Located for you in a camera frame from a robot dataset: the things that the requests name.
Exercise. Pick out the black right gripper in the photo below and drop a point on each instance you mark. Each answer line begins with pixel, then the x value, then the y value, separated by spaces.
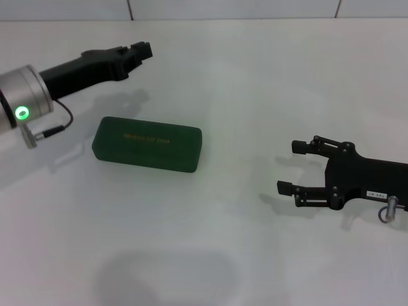
pixel 366 178

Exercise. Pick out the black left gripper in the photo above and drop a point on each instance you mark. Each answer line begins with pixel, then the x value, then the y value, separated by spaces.
pixel 89 68

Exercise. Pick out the green glasses case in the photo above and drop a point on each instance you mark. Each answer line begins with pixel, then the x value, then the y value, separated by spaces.
pixel 146 153

